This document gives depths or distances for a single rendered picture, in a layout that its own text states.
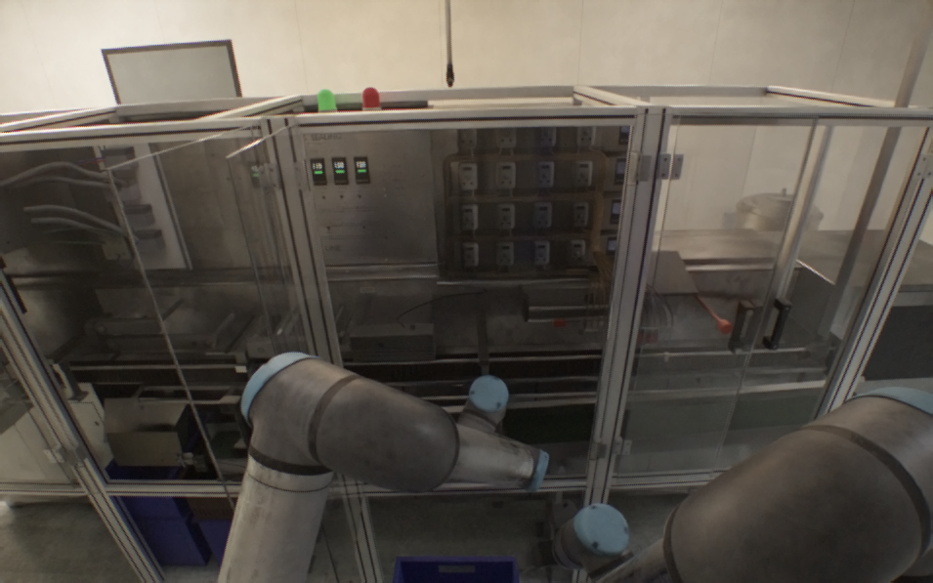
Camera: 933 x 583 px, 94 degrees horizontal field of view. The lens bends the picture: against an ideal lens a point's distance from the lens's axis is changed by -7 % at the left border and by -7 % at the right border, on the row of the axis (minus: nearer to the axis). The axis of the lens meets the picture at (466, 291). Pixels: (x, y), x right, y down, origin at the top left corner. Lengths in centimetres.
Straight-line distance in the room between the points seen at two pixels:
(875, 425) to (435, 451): 42
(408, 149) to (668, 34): 339
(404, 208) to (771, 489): 152
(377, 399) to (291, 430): 11
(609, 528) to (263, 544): 57
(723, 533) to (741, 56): 477
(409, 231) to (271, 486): 128
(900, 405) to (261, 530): 66
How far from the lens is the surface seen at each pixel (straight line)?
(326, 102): 172
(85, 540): 290
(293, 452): 62
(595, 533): 93
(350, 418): 55
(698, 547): 43
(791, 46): 526
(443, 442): 59
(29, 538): 308
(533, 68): 444
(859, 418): 48
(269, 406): 63
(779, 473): 42
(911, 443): 47
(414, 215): 175
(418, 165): 170
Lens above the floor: 189
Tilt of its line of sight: 27 degrees down
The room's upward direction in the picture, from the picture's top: 2 degrees counter-clockwise
